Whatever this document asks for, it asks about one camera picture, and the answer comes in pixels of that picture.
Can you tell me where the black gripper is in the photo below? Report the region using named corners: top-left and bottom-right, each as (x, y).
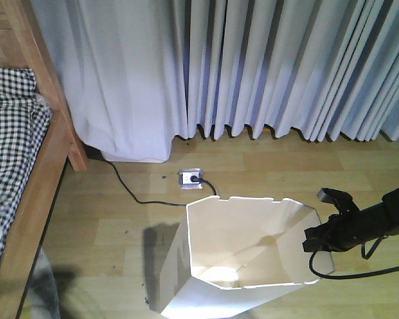
top-left (303, 189), bottom-right (386, 253)

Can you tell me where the white plastic trash bin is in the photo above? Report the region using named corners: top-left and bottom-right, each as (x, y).
top-left (158, 196), bottom-right (321, 318)

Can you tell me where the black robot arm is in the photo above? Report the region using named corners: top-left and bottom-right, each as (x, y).
top-left (303, 188), bottom-right (399, 253)

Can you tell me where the floor power socket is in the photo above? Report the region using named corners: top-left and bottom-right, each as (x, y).
top-left (178, 168), bottom-right (203, 190)

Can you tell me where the grey pleated curtain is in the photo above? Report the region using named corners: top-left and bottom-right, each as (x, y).
top-left (31, 1), bottom-right (399, 162)

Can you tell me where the black white checkered bedding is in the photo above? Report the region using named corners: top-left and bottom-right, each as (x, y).
top-left (0, 67), bottom-right (51, 259)

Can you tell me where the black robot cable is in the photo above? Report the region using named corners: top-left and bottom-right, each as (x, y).
top-left (309, 232), bottom-right (399, 280)

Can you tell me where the black power cord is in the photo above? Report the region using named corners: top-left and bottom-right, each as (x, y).
top-left (99, 156), bottom-right (217, 206)

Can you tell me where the wooden bed frame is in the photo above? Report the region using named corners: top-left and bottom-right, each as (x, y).
top-left (0, 1), bottom-right (87, 318)

